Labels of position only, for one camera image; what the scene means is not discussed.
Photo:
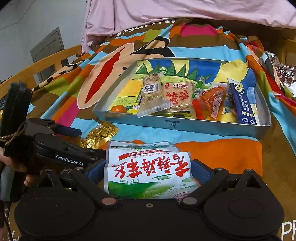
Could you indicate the blue stick snack packet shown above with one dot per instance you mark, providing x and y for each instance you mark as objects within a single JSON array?
[{"x": 242, "y": 102}]

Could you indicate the pink bed sheet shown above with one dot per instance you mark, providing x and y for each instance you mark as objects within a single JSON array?
[{"x": 185, "y": 14}]

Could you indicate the mushroom snack packet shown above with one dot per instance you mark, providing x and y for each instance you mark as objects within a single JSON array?
[{"x": 151, "y": 95}]

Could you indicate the cracker packet with red print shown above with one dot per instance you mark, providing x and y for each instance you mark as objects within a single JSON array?
[{"x": 180, "y": 95}]

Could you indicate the gold foil snack packet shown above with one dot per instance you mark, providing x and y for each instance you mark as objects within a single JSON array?
[{"x": 99, "y": 135}]

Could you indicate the white green snack packet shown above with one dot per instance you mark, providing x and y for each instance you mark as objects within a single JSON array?
[{"x": 150, "y": 169}]

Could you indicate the person's left hand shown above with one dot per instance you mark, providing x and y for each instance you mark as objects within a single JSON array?
[{"x": 16, "y": 164}]

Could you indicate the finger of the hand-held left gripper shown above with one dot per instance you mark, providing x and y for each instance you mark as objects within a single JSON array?
[
  {"x": 69, "y": 131},
  {"x": 98, "y": 154}
]

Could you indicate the green stick snack packet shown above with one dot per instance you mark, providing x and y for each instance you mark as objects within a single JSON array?
[{"x": 199, "y": 87}]

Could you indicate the orange red snack packet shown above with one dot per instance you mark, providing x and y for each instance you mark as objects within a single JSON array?
[{"x": 209, "y": 104}]

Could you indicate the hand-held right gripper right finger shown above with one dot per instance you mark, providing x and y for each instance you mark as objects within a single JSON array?
[{"x": 202, "y": 172}]

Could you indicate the striped beige cloth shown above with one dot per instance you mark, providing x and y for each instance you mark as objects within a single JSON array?
[{"x": 55, "y": 76}]

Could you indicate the floral quilt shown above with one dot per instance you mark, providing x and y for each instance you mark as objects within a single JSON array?
[{"x": 284, "y": 71}]

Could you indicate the wooden bed frame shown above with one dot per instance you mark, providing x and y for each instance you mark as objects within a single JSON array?
[{"x": 34, "y": 69}]

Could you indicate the metal tray with dinosaur drawing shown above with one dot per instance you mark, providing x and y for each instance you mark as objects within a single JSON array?
[{"x": 208, "y": 129}]

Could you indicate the printed blanket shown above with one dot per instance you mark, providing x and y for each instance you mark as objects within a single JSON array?
[{"x": 203, "y": 46}]

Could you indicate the yellow snack packet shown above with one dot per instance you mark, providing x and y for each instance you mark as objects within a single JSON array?
[{"x": 135, "y": 107}]

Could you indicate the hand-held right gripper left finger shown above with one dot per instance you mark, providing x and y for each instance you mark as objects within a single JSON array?
[{"x": 93, "y": 172}]

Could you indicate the orange tangerine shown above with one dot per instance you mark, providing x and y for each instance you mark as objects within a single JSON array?
[{"x": 118, "y": 109}]

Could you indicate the grey door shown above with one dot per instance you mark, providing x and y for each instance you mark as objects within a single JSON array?
[{"x": 47, "y": 46}]

